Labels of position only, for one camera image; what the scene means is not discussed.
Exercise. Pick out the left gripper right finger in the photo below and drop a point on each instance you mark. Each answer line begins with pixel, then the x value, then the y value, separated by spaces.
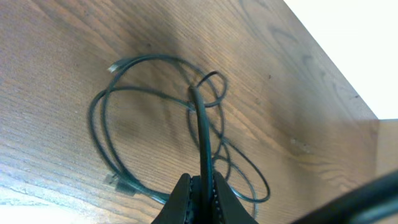
pixel 226 207

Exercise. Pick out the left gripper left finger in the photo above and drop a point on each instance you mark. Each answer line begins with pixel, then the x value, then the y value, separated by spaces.
pixel 178 209

